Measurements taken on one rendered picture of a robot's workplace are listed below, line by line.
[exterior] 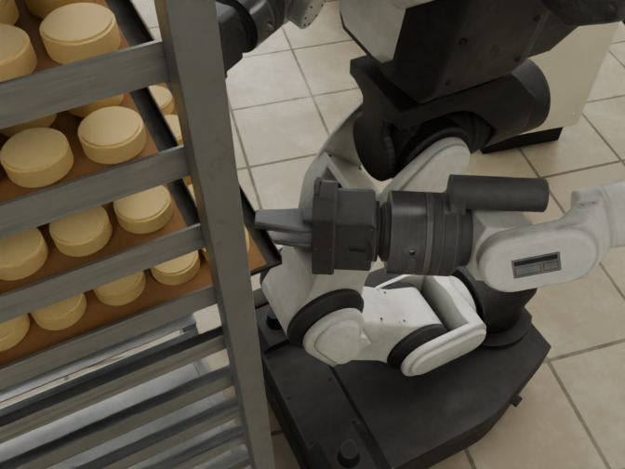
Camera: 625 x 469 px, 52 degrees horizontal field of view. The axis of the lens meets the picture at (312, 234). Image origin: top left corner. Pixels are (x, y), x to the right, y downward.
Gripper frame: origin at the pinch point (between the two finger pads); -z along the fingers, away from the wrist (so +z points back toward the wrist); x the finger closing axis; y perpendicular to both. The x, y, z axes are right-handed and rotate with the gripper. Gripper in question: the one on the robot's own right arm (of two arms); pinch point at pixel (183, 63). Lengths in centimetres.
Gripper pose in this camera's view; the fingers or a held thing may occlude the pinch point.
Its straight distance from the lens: 91.0
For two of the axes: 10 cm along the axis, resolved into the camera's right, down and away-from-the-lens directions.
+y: 8.4, 4.2, -3.5
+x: 0.0, -6.4, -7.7
